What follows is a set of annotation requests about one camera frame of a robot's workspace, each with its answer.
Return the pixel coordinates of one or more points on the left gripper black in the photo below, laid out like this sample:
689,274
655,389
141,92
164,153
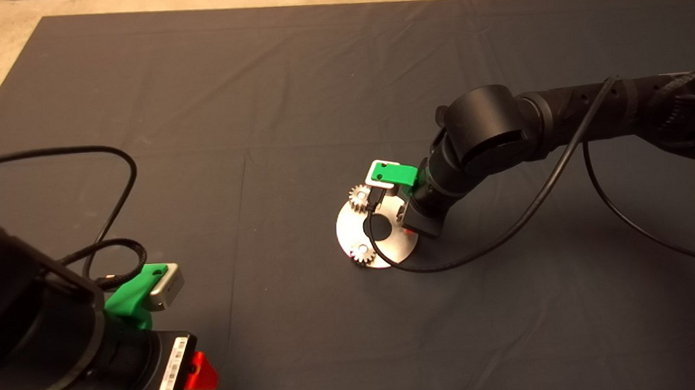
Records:
170,365

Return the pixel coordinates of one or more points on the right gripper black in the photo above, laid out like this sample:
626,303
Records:
427,214

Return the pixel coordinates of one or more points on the small steel spur gear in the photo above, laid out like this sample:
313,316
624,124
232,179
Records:
360,197
363,253

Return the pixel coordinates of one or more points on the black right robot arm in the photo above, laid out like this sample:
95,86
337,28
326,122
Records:
500,122

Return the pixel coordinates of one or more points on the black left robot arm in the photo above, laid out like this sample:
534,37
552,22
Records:
29,323

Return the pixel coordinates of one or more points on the round metal carrier plate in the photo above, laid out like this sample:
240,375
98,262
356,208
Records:
350,234

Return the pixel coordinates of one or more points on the dark grey table cloth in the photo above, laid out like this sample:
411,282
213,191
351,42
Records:
316,70

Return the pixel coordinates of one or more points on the right green camera mount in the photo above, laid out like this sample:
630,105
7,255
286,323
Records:
397,174

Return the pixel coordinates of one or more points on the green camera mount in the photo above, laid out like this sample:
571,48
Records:
130,295
397,174

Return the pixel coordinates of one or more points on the right silver camera box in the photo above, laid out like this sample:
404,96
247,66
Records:
376,178

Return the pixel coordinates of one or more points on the silver camera box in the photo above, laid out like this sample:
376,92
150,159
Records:
376,178
169,287

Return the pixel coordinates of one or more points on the left silver camera box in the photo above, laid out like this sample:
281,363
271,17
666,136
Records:
169,287

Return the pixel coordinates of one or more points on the left green camera mount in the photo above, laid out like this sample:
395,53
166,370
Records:
130,295

